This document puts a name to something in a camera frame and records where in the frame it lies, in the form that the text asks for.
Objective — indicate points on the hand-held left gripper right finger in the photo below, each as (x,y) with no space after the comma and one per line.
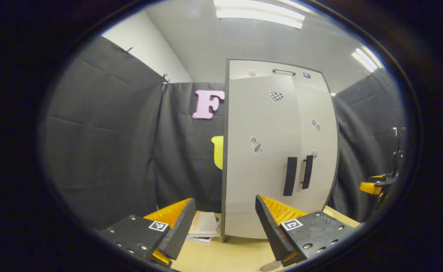
(270,226)

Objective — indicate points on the ceiling light panel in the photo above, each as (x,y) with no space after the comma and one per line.
(366,58)
(259,13)

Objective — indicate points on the grey cabinet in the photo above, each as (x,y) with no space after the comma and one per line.
(224,170)

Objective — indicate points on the grey cabinet door checkered sticker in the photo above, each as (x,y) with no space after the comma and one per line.
(259,181)

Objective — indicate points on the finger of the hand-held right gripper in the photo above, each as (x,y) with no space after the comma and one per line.
(370,187)

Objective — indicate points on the grey cabinet door diamond stickers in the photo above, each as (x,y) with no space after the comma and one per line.
(319,151)

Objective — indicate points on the grey top drawer front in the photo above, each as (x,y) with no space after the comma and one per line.
(259,68)

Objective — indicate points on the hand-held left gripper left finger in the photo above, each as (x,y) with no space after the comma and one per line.
(180,231)

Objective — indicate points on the white paper booklet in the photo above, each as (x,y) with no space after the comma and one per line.
(206,223)
(199,240)

